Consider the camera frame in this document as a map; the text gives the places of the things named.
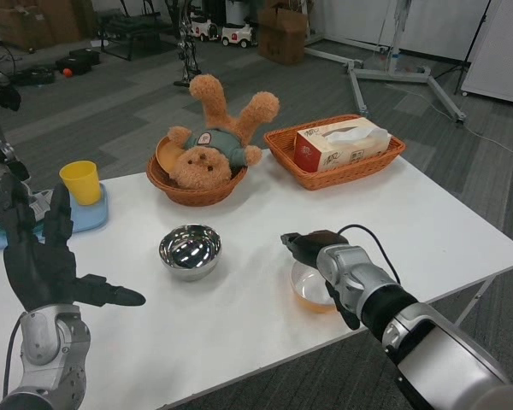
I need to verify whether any orange plastic plate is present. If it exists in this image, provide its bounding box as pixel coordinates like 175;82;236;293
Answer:
155;137;186;181

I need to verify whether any black tripod stand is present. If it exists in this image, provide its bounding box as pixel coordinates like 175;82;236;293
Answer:
434;0;498;96

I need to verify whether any black metal bench rack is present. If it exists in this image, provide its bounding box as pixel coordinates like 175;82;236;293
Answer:
99;7;181;62

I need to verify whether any black flat floor device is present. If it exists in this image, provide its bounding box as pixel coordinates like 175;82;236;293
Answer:
11;67;56;87

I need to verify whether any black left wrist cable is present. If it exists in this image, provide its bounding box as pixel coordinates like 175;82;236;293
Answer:
1;319;25;395

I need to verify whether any white cabinet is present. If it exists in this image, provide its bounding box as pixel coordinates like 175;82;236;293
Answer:
460;0;513;110

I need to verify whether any shiny steel bowl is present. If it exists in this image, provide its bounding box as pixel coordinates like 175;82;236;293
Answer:
158;223;222;283

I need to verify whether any red white tissue box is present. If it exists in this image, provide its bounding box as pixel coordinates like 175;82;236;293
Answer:
293;115;392;174

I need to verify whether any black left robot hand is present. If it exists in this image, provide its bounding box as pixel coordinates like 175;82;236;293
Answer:
0;173;146;312

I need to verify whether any yellow plastic cup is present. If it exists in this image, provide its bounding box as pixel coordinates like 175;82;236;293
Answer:
59;160;104;207

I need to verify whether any standing silver humanoid robot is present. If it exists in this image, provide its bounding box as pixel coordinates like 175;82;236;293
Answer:
172;0;203;89

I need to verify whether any white black humanoid robot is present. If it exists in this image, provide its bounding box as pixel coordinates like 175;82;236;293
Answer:
0;37;32;185

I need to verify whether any light blue plastic tray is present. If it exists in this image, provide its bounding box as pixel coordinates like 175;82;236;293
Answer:
0;184;111;250

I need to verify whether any tall cardboard box stack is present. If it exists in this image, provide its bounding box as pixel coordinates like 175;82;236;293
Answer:
256;0;310;67

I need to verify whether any orange white plastic bowl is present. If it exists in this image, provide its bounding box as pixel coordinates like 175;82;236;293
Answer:
291;260;341;315

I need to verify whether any white toy car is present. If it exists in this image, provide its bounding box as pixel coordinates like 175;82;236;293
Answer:
191;9;221;44
220;20;258;49

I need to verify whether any white metal gantry stand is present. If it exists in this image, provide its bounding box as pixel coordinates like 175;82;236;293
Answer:
303;0;468;126

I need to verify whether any rectangular wicker basket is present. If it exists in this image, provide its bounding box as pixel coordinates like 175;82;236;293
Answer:
263;114;407;192

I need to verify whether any white plant pot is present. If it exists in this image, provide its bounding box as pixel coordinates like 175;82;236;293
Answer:
225;0;252;22

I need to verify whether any black round floor device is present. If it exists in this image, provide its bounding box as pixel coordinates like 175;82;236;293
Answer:
55;48;102;78

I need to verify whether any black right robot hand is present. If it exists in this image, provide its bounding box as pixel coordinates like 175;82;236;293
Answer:
280;230;361;331

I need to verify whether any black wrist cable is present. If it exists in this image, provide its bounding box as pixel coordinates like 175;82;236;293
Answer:
339;224;401;285
1;319;25;395

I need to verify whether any wide cardboard box pile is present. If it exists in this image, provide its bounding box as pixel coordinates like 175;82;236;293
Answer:
0;0;97;53

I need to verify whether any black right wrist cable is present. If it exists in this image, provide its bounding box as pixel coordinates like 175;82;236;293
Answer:
339;224;401;285

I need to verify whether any brown teddy bear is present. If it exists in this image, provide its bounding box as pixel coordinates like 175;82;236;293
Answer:
166;73;280;191

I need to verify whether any round wicker basket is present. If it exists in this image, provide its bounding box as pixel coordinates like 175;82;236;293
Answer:
147;135;249;208

